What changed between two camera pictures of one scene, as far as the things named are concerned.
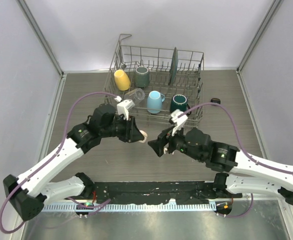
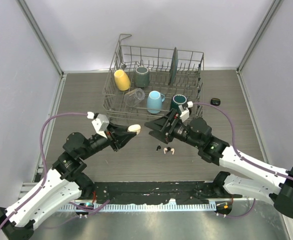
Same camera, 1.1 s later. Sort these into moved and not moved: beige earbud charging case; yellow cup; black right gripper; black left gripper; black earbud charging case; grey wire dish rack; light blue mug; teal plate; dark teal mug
Moved: beige earbud charging case; black left gripper; black right gripper
Not moved: light blue mug; dark teal mug; grey wire dish rack; black earbud charging case; teal plate; yellow cup
